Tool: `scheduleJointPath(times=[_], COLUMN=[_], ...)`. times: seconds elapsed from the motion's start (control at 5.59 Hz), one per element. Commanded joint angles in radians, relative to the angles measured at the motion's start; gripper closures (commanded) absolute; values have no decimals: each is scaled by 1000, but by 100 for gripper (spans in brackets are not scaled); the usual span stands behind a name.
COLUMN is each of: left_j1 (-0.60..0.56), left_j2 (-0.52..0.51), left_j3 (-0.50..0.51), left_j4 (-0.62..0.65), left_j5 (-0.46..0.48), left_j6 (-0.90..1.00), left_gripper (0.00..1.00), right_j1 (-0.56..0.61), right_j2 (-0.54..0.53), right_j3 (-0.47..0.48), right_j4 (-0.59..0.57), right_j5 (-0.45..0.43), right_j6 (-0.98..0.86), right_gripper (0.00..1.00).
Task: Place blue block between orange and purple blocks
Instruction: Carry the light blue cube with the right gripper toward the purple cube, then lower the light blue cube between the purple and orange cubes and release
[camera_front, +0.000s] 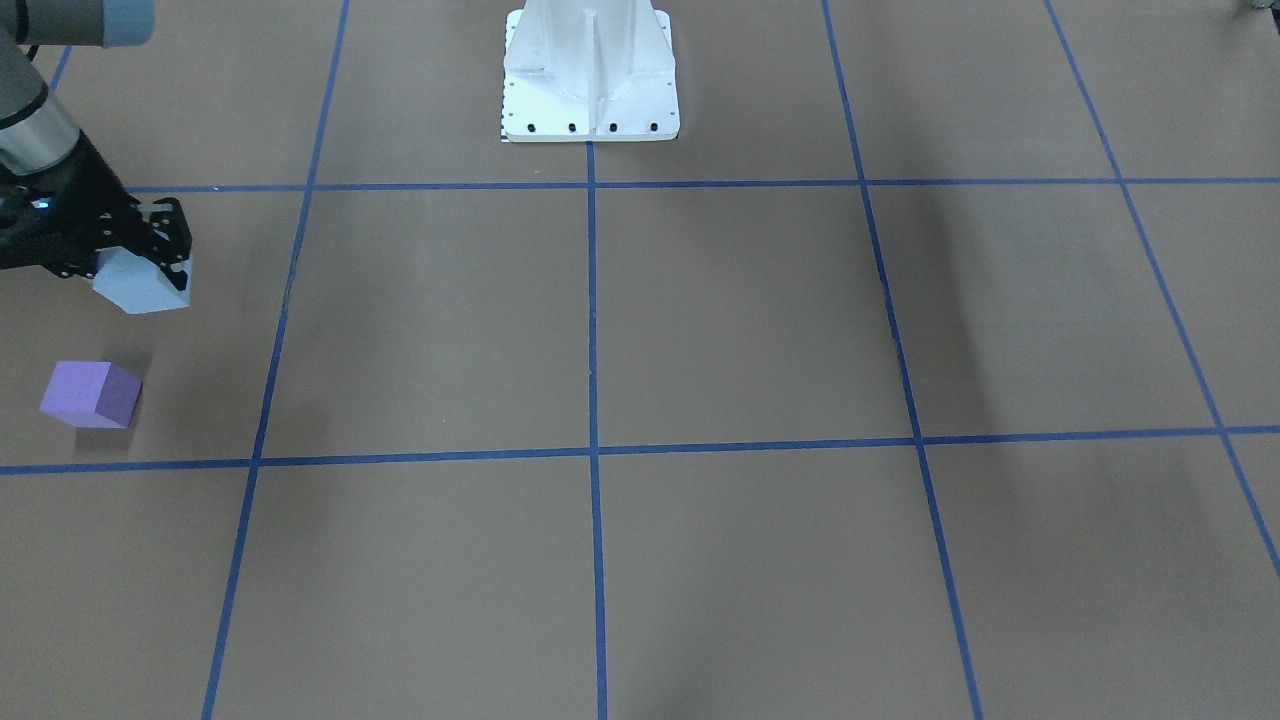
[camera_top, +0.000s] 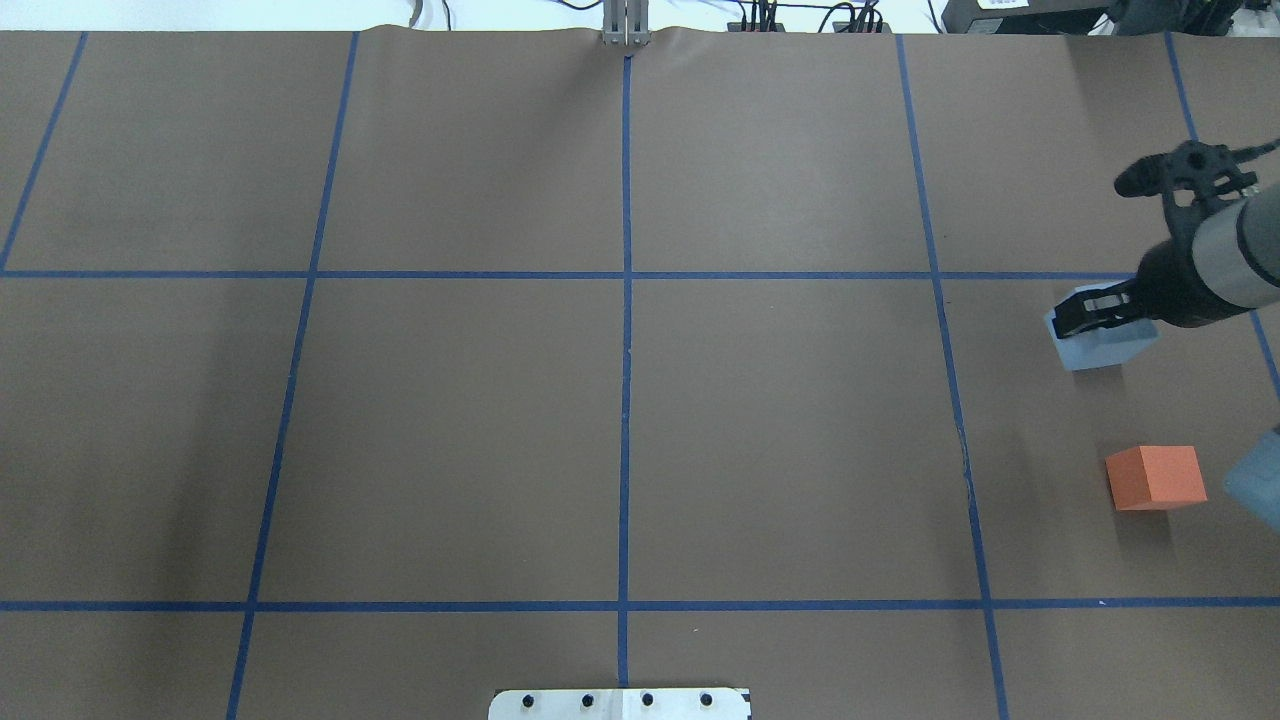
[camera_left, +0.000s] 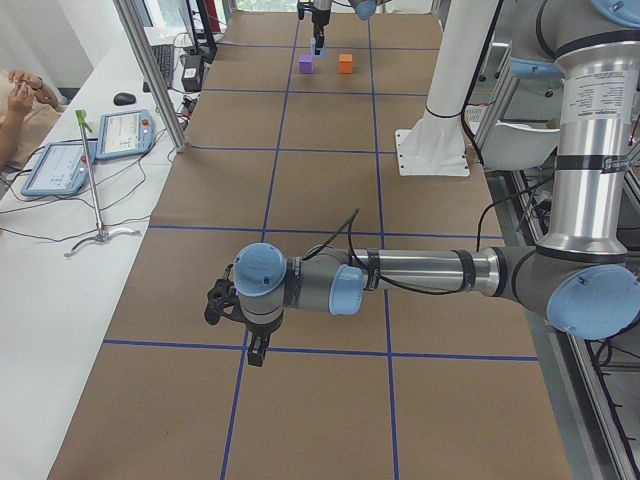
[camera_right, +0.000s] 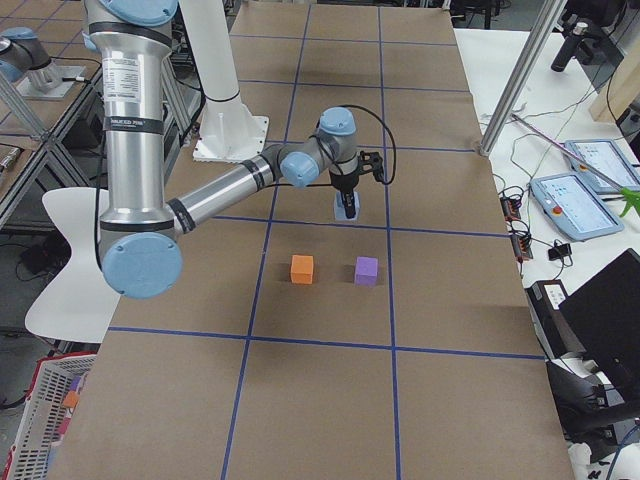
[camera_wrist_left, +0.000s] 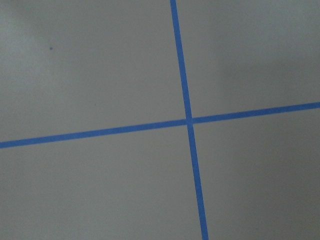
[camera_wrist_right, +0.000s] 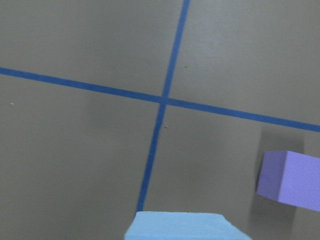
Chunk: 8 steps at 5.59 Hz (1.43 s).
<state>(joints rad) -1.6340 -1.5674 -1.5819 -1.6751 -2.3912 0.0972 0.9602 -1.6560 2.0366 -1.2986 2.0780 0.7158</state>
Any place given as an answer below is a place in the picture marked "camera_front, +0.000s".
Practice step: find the purple foam block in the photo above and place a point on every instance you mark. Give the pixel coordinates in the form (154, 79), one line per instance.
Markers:
(89, 395)

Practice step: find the light blue foam block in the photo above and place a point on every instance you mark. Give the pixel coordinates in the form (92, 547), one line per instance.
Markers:
(136, 285)

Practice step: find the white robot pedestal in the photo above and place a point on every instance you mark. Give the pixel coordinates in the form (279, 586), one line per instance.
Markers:
(589, 71)

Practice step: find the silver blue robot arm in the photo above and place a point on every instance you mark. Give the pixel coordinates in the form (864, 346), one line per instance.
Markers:
(36, 130)

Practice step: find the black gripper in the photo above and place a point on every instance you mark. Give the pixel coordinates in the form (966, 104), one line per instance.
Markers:
(88, 186)

